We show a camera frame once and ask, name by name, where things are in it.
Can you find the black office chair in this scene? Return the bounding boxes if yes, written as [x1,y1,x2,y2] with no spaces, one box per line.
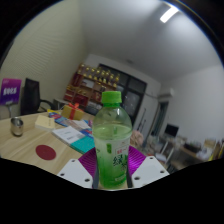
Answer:
[19,77,54,116]

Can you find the flat round red coaster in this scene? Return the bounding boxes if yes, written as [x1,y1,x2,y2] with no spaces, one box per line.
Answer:
[35,144,57,161]

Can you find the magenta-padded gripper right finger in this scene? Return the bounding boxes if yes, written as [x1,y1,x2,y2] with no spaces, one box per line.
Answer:
[126,145,170,189]

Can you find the white wall air conditioner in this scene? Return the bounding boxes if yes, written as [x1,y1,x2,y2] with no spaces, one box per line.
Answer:
[159,88,176,100]

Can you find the cream book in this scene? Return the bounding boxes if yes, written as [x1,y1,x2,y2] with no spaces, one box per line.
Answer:
[34,114,56,132]

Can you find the small steel cup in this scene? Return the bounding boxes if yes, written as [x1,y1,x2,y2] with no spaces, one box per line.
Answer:
[9,116,25,137]

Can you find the blue and red book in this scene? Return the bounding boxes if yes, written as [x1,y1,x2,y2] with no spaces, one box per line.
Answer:
[48,112,72,128]

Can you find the green drink bottle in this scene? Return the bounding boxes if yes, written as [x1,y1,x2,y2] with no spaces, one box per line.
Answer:
[92,90,133,191]

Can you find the white book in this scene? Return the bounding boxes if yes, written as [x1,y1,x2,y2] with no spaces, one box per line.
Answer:
[51,125,86,145]

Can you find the teal book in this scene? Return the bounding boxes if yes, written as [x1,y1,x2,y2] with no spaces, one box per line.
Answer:
[69,134,96,155]

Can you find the wooden shelf unit with trophies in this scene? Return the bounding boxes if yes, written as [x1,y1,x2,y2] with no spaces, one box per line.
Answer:
[63,63,122,109]

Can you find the black computer monitor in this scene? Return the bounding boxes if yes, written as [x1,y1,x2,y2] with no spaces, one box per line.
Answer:
[164,123,180,138]

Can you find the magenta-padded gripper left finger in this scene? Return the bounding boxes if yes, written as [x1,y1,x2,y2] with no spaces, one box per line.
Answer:
[57,146,101,189]

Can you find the black framed glass door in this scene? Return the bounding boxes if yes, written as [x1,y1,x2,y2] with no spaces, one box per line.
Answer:
[97,63,148,126]

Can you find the ceiling tube light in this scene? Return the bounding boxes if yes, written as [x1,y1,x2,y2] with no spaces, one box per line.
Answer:
[159,5,180,24]

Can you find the yellow gift box red ribbon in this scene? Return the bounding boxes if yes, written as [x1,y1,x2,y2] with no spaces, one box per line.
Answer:
[61,102,85,121]

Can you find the pink flowers in white pot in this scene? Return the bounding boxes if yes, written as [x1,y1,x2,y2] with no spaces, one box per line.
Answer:
[131,129,146,148]

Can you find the cluttered wooden side desk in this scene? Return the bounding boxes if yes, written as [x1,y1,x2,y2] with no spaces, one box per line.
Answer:
[166,136,224,171]

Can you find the purple sign board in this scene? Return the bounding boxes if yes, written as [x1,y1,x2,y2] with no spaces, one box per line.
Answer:
[0,78,23,107]

